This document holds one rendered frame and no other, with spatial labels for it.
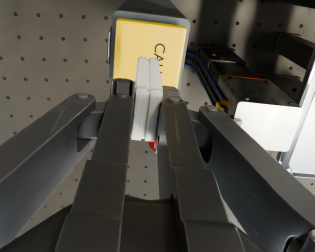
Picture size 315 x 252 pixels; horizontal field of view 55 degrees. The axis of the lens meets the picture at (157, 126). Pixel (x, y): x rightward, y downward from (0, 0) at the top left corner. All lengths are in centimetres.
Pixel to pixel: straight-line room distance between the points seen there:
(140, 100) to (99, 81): 62
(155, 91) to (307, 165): 45
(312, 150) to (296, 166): 4
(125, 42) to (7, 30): 55
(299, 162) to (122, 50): 39
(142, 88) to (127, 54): 12
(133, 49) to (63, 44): 50
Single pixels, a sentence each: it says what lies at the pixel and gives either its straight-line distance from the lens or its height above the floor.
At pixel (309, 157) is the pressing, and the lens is 57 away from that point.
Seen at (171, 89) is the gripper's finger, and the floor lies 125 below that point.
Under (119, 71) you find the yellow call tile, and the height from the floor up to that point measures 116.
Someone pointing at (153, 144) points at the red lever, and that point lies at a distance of 33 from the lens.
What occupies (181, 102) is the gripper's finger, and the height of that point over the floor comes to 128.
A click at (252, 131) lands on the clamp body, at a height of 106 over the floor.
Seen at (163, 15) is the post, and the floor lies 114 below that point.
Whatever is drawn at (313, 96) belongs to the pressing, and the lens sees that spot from 52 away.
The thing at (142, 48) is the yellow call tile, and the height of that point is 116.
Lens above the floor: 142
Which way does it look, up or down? 64 degrees down
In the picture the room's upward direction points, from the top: 176 degrees clockwise
